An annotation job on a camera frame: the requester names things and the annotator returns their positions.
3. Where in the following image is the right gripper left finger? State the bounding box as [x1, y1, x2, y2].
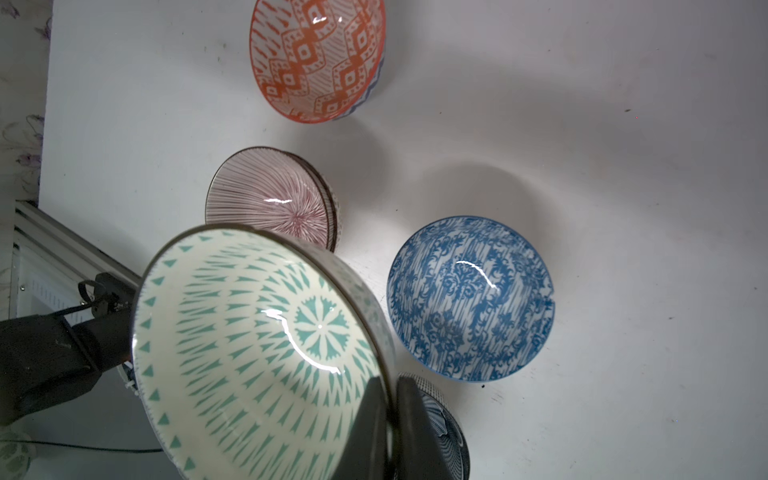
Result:
[331, 377, 388, 480]

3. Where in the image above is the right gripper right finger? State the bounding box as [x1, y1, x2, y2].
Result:
[394, 377, 453, 479]

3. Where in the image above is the dark navy flower bowl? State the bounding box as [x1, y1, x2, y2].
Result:
[399, 372, 470, 480]

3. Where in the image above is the green triangle patterned bowl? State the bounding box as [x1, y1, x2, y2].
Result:
[132, 224, 396, 479]

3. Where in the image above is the blue damask patterned bowl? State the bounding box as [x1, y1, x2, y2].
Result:
[386, 215, 556, 383]

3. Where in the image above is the pink striped bowl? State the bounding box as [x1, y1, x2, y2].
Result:
[204, 146, 341, 252]

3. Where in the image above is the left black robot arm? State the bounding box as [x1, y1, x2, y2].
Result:
[1, 272, 136, 426]

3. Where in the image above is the red patterned bowl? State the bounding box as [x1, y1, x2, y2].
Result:
[249, 0, 386, 124]

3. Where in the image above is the aluminium mounting rail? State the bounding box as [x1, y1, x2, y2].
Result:
[3, 201, 140, 318]

